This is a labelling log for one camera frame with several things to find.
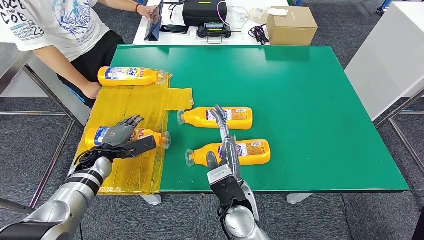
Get person's right hand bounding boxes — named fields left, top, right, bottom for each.
left=80, top=81, right=102, bottom=100

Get person's left hand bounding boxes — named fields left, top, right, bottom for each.
left=136, top=3, right=159, bottom=21

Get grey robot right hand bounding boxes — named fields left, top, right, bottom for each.
left=205, top=104, right=243, bottom=182

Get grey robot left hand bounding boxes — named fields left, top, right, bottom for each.
left=100, top=114, right=146, bottom=150

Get orange detergent bottle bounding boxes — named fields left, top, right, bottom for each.
left=84, top=125, right=172, bottom=150
left=185, top=139, right=272, bottom=168
left=176, top=106, right=254, bottom=131
left=97, top=66, right=166, bottom=87

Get dark tablet in case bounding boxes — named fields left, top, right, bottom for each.
left=144, top=0, right=165, bottom=43

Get black smartphone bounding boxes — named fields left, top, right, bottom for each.
left=160, top=24, right=190, bottom=35

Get yellow taped cardboard mat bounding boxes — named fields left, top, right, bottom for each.
left=61, top=71, right=195, bottom=196

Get black carrying case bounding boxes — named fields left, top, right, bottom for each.
left=182, top=0, right=229, bottom=28

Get person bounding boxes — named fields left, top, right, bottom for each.
left=0, top=0, right=159, bottom=110

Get black handheld controller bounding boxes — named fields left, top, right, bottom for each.
left=197, top=22, right=233, bottom=45

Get white table foot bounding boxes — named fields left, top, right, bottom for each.
left=139, top=194, right=163, bottom=207
left=287, top=193, right=314, bottom=205

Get plastic bag with adapter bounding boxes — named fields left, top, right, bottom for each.
left=247, top=7, right=270, bottom=25

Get brown cardboard box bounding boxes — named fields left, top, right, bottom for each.
left=265, top=6, right=319, bottom=47

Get white table with metal legs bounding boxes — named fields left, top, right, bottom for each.
left=344, top=1, right=424, bottom=176

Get blue wheeled base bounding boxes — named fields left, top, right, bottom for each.
left=375, top=0, right=395, bottom=17

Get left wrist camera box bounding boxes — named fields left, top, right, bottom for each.
left=112, top=135, right=158, bottom=161

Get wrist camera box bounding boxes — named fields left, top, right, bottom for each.
left=112, top=135, right=158, bottom=161
left=206, top=164, right=248, bottom=208

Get thin black cable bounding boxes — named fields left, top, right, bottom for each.
left=163, top=0, right=194, bottom=21

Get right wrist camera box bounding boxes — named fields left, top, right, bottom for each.
left=206, top=164, right=248, bottom=208

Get white cable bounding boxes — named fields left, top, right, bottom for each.
left=216, top=0, right=249, bottom=31

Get black cable bundle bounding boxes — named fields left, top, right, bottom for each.
left=247, top=24, right=271, bottom=46

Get steel frame table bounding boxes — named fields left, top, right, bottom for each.
left=0, top=43, right=91, bottom=216

